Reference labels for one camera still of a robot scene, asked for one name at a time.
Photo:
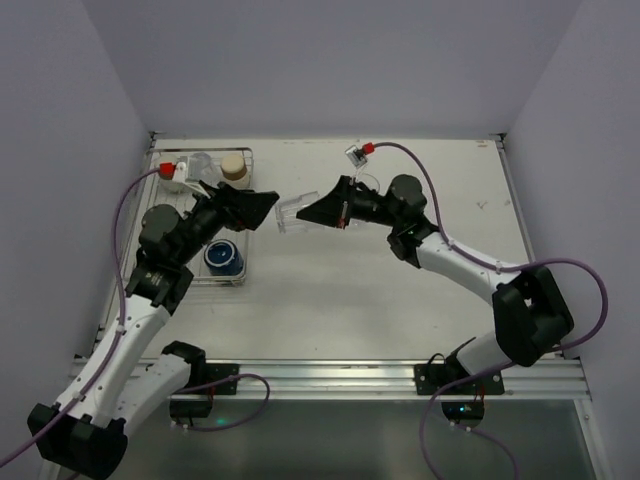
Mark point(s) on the cream cup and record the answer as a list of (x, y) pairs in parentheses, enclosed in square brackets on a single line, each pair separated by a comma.
[(235, 171), (171, 187)]

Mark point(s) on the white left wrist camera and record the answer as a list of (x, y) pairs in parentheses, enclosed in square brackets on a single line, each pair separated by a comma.
[(173, 168)]

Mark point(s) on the blue ceramic mug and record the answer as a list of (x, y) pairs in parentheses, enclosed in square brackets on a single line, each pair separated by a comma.
[(223, 258)]

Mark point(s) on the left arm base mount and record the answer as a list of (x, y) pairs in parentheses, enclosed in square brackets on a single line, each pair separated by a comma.
[(200, 404)]

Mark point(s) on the aluminium right side rail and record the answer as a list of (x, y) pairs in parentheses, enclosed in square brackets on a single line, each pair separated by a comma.
[(500, 142)]

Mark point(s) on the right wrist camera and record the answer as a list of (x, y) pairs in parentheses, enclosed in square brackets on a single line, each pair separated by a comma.
[(357, 156)]

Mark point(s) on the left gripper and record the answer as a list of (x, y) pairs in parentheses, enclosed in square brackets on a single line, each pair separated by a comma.
[(228, 208)]

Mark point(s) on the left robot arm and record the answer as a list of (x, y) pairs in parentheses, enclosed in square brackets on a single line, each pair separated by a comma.
[(87, 429)]

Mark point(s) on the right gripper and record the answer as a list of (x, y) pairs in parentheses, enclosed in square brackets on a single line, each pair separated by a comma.
[(347, 203)]

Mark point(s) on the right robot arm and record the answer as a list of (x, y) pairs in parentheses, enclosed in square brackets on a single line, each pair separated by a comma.
[(529, 312)]

